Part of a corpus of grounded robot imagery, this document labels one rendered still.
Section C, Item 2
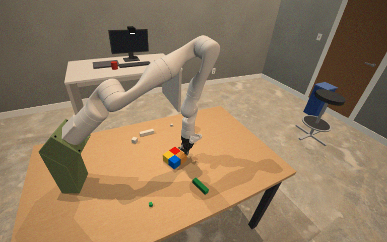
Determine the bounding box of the green rectangular bar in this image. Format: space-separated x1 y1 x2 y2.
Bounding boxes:
192 178 209 194

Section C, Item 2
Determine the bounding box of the blue cube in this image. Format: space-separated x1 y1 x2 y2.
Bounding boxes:
168 155 180 169

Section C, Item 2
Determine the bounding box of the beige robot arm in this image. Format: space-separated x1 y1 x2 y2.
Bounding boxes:
62 35 220 145

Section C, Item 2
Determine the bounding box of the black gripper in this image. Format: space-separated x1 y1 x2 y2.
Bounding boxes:
178 136 194 156

